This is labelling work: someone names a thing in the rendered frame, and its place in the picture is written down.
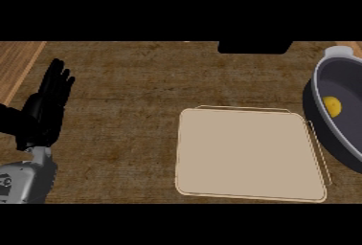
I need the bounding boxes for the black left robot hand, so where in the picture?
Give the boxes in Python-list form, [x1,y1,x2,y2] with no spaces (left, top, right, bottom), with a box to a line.
[0,57,77,152]

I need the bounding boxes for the beige square tray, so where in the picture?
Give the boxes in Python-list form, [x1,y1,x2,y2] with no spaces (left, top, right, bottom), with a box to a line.
[175,104,334,204]

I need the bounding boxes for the yellow lemon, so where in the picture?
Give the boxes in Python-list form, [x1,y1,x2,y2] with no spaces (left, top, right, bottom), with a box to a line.
[323,96,345,119]

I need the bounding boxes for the dark grey pot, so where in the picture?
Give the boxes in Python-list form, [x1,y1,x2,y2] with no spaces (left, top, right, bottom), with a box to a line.
[302,45,362,174]

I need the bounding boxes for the brown placemat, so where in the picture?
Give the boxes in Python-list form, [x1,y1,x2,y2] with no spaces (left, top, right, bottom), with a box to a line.
[0,40,362,205]

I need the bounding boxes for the black appliance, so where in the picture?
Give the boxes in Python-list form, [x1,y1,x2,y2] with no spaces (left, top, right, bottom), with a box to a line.
[216,40,295,55]

